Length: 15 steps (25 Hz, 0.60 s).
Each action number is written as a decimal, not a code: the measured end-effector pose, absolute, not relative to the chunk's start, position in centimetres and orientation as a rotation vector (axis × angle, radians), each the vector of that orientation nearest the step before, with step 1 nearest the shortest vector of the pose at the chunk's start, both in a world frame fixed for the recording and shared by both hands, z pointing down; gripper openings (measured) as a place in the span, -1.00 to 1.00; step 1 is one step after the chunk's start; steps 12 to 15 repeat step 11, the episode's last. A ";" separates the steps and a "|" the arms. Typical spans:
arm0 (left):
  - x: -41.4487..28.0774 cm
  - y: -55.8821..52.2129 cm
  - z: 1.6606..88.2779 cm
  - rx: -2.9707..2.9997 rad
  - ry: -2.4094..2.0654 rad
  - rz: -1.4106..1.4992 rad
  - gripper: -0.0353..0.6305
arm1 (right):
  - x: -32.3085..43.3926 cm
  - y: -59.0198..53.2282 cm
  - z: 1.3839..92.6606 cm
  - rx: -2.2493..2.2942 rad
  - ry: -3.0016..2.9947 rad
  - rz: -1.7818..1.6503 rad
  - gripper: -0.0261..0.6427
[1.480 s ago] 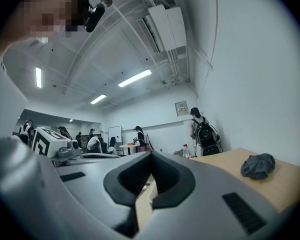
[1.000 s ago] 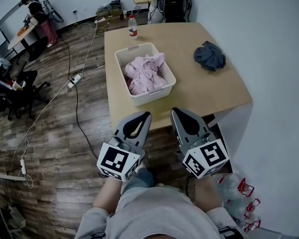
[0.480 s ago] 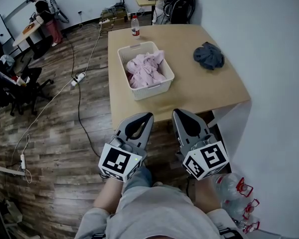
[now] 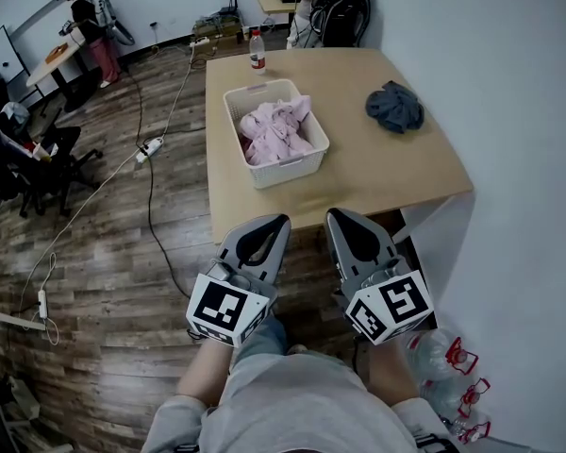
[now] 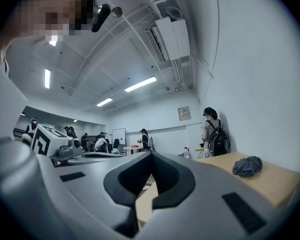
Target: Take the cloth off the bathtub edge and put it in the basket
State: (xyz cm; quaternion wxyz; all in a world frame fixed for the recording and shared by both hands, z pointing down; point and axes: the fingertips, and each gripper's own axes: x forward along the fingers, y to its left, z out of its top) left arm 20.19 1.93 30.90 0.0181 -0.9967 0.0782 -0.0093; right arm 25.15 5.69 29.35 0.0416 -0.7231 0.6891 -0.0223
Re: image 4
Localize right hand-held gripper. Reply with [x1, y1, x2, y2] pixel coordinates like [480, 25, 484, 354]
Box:
[326, 208, 435, 347]

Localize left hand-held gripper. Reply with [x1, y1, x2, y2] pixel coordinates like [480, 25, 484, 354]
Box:
[185, 213, 292, 348]

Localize white plastic basket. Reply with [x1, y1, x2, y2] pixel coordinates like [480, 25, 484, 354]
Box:
[223, 78, 331, 190]

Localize gray cloth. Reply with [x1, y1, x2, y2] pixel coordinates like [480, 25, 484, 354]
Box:
[364, 80, 426, 135]

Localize person's right forearm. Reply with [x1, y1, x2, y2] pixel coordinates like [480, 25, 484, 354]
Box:
[365, 337, 422, 403]

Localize person's left forearm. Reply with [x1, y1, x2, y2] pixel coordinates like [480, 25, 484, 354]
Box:
[175, 337, 233, 408]

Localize pink cloth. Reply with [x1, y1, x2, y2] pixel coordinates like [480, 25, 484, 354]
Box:
[239, 94, 315, 166]

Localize person's jeans leg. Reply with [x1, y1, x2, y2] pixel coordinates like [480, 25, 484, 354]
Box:
[234, 312, 290, 372]

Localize clear water bottle red cap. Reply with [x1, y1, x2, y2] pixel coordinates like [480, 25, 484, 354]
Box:
[419, 376, 491, 419]
[404, 327, 478, 382]
[441, 411, 492, 445]

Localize person's gray shirt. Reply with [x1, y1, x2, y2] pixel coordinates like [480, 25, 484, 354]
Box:
[140, 350, 458, 453]

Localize clear bottle with red label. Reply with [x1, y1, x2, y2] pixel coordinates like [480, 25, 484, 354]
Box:
[249, 28, 268, 76]

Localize cardboard boxes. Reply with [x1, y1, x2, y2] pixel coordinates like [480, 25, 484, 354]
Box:
[191, 15, 245, 47]

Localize black office chair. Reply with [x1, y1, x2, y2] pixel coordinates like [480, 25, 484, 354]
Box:
[0, 72, 104, 220]

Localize black backpack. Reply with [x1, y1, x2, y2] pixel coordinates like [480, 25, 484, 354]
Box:
[309, 0, 372, 49]

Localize small wooden desk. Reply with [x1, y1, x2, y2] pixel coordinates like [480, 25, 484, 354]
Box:
[256, 0, 299, 17]

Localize silver metal stand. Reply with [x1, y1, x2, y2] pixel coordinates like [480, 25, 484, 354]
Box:
[97, 0, 137, 47]

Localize round wooden table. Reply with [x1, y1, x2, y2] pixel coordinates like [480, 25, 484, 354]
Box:
[25, 40, 90, 113]

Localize whiteboard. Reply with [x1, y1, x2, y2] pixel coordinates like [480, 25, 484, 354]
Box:
[0, 25, 32, 109]

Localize black floor cable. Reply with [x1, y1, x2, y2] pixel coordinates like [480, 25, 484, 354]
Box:
[120, 66, 192, 300]

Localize white floor cable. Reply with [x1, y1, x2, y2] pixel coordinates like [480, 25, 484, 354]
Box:
[17, 156, 141, 318]
[160, 43, 197, 140]

